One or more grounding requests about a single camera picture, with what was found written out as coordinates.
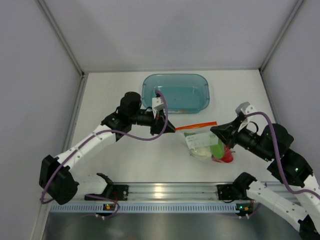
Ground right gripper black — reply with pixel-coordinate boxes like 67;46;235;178
210;115;273;162

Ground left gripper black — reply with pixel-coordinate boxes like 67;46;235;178
129;108;175;136

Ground green fake vegetable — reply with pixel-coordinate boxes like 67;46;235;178
209;139;225;160

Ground clear zip bag orange seal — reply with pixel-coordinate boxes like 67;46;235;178
174;121;237;165

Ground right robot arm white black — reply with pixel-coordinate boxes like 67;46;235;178
210;112;320;240

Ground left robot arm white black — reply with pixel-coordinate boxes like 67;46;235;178
39;90;176;205

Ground red fake food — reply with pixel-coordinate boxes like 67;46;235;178
212;148;234;164

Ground pale green fake cabbage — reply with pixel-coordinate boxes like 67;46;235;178
189;146;212;159

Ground teal plastic bin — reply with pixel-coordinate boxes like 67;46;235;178
141;73;210;114

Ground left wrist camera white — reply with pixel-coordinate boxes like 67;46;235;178
151;97;165;118

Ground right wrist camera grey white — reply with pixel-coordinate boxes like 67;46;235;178
235;101;257;132

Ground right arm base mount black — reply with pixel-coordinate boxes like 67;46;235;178
216;184;249;203

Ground aluminium rail frame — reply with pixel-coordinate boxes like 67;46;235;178
39;181;313;201

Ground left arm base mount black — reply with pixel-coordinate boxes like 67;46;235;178
84;184;129;202

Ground white slotted cable duct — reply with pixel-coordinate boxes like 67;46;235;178
50;202;242;214

